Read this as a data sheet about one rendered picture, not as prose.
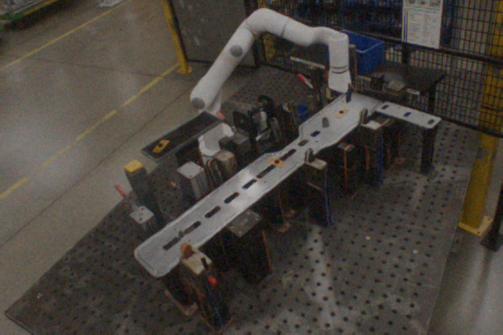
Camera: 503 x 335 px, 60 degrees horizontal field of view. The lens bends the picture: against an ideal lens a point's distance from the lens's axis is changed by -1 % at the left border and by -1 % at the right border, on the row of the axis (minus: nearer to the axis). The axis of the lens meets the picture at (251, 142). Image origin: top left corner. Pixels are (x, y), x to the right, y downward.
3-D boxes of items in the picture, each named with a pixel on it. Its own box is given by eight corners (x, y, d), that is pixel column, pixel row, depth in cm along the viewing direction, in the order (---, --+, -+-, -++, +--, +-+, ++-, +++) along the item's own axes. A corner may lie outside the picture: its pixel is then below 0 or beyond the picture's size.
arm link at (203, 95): (212, 101, 241) (202, 118, 229) (194, 88, 239) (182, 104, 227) (260, 36, 208) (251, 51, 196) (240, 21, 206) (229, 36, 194)
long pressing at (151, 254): (162, 285, 151) (160, 282, 150) (129, 252, 165) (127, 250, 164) (385, 102, 218) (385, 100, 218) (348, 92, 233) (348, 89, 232)
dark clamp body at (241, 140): (253, 209, 215) (239, 147, 192) (235, 198, 223) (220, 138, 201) (269, 198, 220) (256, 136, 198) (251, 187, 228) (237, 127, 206)
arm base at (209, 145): (192, 151, 252) (187, 125, 241) (210, 132, 265) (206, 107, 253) (220, 159, 244) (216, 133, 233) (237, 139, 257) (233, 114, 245)
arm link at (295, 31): (286, 25, 208) (344, 51, 208) (278, 39, 196) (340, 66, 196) (293, 9, 202) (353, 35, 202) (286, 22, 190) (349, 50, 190)
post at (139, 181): (162, 248, 203) (131, 177, 178) (153, 241, 208) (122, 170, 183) (174, 238, 207) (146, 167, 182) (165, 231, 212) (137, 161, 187)
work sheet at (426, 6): (440, 50, 220) (445, -11, 202) (400, 42, 235) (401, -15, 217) (442, 49, 221) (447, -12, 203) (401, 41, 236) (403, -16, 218)
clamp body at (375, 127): (375, 191, 211) (375, 133, 191) (355, 181, 218) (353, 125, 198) (386, 181, 215) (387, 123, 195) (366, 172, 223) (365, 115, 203)
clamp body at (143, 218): (164, 286, 186) (138, 227, 165) (151, 272, 193) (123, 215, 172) (182, 271, 191) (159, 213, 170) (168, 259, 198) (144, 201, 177)
